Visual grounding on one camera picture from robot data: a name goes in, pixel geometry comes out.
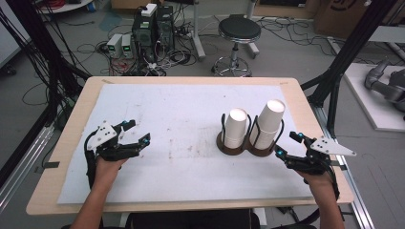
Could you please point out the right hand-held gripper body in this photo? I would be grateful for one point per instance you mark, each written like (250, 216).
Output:
(329, 147)

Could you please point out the black tape piece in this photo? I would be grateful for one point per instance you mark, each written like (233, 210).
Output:
(51, 164)
(340, 165)

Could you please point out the person's dark clothing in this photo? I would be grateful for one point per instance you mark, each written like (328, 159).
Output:
(191, 220)

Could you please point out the brown cardboard box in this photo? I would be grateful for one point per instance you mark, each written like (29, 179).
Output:
(344, 16)

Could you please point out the person's left hand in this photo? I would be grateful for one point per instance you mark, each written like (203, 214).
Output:
(106, 173)

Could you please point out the person's right hand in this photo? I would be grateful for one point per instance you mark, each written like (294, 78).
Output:
(320, 184)

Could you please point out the short stack of white cups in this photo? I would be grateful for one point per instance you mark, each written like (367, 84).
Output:
(236, 129)

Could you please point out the grey metal table leg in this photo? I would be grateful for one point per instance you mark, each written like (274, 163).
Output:
(197, 31)

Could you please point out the white panel on casters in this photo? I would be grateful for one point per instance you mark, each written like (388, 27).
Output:
(9, 35)

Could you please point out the black cross tape mark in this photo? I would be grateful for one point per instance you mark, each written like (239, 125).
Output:
(347, 212)

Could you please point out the dark brown double cup holder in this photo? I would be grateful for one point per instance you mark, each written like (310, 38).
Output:
(227, 150)

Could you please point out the light wooden table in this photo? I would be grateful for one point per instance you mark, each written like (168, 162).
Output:
(79, 127)

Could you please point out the white floor board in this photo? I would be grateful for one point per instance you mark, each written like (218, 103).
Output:
(366, 105)

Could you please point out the white foam mat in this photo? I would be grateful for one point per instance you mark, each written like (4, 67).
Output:
(178, 108)

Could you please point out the aluminium rail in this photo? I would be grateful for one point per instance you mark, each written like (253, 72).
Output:
(22, 171)
(356, 191)

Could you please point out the black round stool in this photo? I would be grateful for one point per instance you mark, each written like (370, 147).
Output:
(239, 29)

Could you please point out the grey power supply unit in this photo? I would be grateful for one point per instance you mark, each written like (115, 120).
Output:
(126, 46)
(114, 46)

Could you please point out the black computer tower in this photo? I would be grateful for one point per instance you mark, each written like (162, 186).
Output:
(165, 28)
(144, 38)

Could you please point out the white paper cup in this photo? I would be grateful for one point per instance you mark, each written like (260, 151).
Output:
(270, 122)

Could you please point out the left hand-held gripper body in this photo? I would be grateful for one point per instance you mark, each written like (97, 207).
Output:
(102, 135)

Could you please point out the white box on tower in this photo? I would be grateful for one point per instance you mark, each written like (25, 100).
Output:
(149, 9)

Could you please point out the white round table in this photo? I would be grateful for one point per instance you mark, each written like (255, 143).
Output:
(67, 5)

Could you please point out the black metal frame post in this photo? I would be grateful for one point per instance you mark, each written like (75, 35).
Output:
(350, 47)

